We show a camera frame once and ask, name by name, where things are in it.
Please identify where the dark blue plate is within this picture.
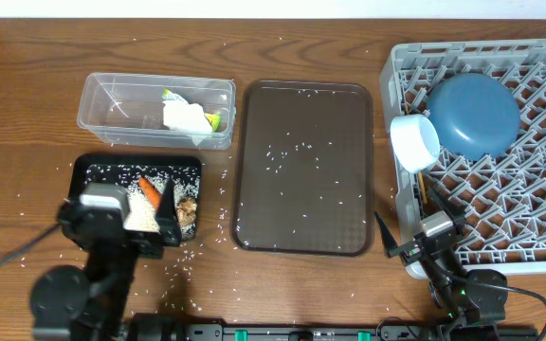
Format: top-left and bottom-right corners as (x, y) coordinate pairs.
(427, 73), (520, 161)

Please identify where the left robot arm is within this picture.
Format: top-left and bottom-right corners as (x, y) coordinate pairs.
(30, 183), (186, 340)

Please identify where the clear plastic bin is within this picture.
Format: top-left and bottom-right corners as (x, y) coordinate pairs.
(77, 73), (236, 150)

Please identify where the white napkin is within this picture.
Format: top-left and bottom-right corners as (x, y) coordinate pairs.
(163, 100), (212, 134)

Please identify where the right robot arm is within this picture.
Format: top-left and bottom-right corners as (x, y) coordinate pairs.
(375, 188), (508, 340)

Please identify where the pile of white rice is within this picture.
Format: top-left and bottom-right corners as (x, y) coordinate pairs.
(82, 163), (202, 241)

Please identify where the orange carrot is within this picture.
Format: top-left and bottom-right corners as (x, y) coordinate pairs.
(138, 177), (161, 210)

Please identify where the yellow green snack wrapper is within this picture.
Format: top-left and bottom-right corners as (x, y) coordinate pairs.
(162, 89), (221, 133)

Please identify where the black plastic tray bin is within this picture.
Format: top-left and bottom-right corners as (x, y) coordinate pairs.
(69, 153), (201, 242)

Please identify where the brown serving tray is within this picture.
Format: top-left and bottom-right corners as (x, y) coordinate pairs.
(230, 81), (373, 257)

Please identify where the light blue rice bowl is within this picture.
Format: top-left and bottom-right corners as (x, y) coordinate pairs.
(390, 114), (441, 173)

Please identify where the brown food scrap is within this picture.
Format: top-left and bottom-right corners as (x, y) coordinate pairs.
(176, 197), (197, 227)

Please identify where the wooden chopstick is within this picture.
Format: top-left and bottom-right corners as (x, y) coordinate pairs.
(417, 171), (428, 206)

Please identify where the grey dishwasher rack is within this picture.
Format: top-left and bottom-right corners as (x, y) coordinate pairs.
(380, 39), (546, 275)

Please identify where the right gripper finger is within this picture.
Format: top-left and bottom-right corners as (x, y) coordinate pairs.
(427, 188), (464, 221)
(374, 212), (398, 256)

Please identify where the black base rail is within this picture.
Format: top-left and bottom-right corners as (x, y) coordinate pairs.
(184, 324), (538, 341)

